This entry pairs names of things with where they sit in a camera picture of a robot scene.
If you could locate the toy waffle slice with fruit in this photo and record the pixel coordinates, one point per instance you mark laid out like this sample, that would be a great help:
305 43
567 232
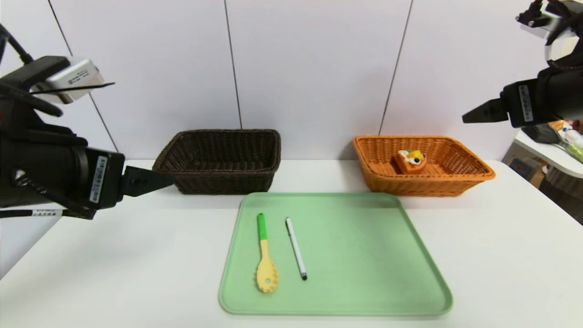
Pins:
407 165

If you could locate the black brush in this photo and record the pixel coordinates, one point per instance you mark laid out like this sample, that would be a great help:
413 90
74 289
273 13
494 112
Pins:
542 134

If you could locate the light green plastic tray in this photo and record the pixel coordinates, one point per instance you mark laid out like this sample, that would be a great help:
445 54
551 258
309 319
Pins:
364 273

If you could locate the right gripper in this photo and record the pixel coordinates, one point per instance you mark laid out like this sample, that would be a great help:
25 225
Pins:
522 104

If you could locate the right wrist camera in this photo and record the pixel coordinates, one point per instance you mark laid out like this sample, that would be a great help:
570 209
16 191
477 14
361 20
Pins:
542 18

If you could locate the white toy item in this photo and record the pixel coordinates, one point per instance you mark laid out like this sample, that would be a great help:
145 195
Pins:
573 136

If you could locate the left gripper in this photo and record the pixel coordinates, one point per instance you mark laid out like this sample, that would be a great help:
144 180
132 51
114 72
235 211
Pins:
103 179

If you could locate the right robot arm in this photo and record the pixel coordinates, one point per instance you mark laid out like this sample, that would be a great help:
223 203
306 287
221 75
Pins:
565 93

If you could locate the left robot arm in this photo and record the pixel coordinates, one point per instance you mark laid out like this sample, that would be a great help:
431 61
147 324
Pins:
36 168

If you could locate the white side table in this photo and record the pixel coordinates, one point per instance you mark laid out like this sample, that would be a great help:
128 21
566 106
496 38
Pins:
542 152

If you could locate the dark brown wicker basket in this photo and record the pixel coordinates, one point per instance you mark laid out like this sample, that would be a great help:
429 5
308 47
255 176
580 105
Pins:
214 182

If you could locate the green toy vegetable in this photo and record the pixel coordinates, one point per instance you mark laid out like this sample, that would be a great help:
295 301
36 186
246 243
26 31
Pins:
575 152

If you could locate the toy bread bun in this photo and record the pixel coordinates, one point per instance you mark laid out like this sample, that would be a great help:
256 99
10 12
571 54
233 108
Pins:
556 125

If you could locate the orange wicker basket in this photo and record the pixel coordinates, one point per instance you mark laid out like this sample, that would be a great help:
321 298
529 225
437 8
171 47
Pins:
410 184

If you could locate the brown cardboard box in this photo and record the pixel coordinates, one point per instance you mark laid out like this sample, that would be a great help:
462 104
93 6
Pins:
533 171

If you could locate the white stylus pen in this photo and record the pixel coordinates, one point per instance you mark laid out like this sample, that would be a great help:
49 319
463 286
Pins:
296 248

